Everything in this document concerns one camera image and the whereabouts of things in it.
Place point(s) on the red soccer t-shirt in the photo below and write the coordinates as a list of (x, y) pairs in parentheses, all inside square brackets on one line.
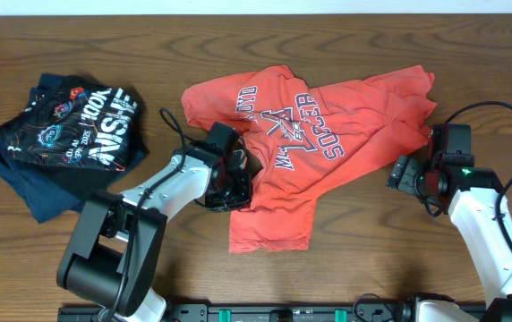
[(309, 140)]

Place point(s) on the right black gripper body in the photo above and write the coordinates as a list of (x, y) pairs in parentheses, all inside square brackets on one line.
[(413, 177)]

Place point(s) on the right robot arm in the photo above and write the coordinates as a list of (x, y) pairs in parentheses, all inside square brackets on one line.
[(475, 202)]

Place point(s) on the black printed t-shirt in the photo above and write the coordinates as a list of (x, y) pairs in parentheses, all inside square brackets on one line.
[(76, 126)]

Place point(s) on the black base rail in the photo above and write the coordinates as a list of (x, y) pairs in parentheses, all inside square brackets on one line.
[(368, 307)]

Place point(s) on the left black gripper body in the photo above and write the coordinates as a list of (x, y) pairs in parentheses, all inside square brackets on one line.
[(232, 195)]

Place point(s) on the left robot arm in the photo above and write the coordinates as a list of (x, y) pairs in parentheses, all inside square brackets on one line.
[(112, 255)]

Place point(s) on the navy blue folded garment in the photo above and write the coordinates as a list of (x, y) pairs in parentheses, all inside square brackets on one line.
[(48, 191)]

